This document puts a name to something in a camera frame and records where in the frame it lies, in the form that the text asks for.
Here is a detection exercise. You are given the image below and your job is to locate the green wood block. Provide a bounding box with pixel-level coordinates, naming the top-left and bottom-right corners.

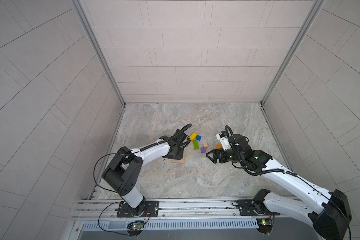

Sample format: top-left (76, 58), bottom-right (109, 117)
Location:
top-left (193, 140), bottom-right (200, 150)

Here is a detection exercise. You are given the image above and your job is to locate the natural wood block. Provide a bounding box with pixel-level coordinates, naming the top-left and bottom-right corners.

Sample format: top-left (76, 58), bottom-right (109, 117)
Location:
top-left (171, 153), bottom-right (186, 165)

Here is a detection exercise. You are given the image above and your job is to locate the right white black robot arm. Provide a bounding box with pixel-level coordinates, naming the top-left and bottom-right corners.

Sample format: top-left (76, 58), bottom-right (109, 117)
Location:
top-left (206, 126), bottom-right (352, 240)

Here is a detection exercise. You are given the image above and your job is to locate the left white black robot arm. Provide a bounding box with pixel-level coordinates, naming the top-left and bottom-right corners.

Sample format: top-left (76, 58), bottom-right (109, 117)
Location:
top-left (102, 124), bottom-right (192, 217)

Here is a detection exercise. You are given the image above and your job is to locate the yellow wood block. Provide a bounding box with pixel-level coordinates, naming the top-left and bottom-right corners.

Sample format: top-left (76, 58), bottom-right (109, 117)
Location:
top-left (190, 133), bottom-right (198, 142)

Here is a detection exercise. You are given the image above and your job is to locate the right circuit board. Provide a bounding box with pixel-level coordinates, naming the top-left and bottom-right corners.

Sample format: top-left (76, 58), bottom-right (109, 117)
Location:
top-left (256, 219), bottom-right (273, 234)

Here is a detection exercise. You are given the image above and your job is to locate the left green circuit board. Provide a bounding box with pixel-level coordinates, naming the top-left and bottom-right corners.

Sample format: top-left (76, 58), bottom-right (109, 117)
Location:
top-left (126, 221), bottom-right (145, 232)

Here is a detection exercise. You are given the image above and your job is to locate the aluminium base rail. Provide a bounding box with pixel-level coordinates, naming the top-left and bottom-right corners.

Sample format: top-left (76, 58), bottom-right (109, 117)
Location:
top-left (72, 194), bottom-right (313, 221)

